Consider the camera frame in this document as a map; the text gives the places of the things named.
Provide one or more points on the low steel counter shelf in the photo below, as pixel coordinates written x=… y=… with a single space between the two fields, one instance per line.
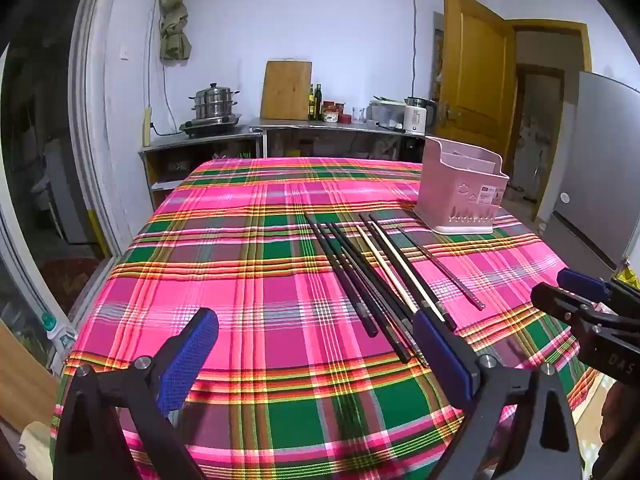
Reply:
x=200 y=140

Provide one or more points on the sliding glass door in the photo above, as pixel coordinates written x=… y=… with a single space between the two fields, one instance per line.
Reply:
x=50 y=135

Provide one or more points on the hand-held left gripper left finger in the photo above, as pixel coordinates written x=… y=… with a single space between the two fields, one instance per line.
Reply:
x=187 y=355

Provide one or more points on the yellow wooden door frame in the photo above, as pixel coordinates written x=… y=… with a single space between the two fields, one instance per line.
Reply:
x=550 y=25

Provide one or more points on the white red jar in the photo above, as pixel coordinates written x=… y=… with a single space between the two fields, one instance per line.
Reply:
x=331 y=116

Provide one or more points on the pink green plaid tablecloth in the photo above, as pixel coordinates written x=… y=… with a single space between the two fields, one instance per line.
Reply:
x=250 y=285

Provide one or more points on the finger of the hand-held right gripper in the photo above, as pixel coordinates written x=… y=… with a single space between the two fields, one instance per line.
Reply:
x=560 y=302
x=585 y=287

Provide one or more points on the beige power strip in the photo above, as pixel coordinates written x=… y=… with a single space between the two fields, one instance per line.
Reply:
x=146 y=127

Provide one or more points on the white electric kettle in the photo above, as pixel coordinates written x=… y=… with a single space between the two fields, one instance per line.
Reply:
x=416 y=117

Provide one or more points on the light wooden board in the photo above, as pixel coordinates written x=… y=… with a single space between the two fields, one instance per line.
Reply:
x=25 y=375

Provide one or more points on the dark oil bottle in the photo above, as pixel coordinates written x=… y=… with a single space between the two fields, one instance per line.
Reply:
x=318 y=105
x=311 y=105

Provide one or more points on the steel steamer pot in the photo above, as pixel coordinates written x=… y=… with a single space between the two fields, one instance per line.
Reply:
x=215 y=102

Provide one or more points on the clear drinking glass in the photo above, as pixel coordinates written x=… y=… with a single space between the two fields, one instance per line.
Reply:
x=357 y=116

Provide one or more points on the induction cooker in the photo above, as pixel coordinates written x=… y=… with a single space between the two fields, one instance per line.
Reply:
x=210 y=125

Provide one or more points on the silver refrigerator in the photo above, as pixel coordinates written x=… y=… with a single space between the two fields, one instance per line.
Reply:
x=600 y=160

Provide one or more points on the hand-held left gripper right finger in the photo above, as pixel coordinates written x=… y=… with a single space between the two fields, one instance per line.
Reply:
x=442 y=355

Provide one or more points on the person's right hand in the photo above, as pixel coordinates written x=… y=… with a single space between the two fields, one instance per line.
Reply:
x=620 y=410

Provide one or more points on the wooden cutting board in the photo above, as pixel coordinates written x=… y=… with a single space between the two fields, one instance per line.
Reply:
x=286 y=90

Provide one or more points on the green cap water bottle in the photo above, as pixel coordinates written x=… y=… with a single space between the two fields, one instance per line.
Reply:
x=57 y=332

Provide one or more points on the thin grey metal chopstick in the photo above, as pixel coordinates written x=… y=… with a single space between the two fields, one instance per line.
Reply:
x=440 y=267

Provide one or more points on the yellow bag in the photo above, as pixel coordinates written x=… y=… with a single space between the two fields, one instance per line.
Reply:
x=631 y=276

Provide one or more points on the cream wooden chopstick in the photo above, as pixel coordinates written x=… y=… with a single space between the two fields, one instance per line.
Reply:
x=385 y=267
x=407 y=271

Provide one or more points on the green curtain cloth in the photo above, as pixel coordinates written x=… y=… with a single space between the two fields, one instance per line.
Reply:
x=175 y=20

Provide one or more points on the grey kitchen appliance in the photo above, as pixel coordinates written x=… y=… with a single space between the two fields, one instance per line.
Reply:
x=385 y=115

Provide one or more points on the pink plastic utensil holder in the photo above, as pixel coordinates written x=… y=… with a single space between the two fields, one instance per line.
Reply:
x=460 y=195

